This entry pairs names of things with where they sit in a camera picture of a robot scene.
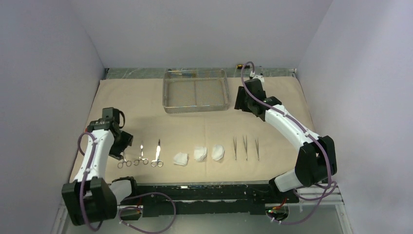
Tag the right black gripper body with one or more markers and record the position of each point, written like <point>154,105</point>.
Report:
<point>243,102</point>

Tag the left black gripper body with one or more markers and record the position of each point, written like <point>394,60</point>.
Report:
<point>121,143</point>

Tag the surgical forceps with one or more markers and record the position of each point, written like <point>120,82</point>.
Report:
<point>141,158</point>

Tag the surgical scissors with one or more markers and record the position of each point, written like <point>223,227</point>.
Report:
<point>157,162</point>

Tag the thin steel tweezers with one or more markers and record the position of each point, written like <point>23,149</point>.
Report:
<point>245,144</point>

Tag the beige cloth wrap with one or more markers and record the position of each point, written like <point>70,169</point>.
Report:
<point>147,121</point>

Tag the white gauze pad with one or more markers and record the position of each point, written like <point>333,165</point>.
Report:
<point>200,153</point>
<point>218,152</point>
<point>180,159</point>

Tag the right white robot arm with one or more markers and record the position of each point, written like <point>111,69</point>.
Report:
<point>316,159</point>

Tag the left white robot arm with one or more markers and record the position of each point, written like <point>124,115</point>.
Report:
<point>89,199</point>

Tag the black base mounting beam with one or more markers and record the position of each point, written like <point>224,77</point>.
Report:
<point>252,197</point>

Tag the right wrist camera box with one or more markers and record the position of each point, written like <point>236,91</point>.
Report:
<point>252,76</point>

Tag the wire mesh instrument tray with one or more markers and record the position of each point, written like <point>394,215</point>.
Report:
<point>190,91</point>

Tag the aluminium frame rail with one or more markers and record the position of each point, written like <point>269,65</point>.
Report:
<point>314,197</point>

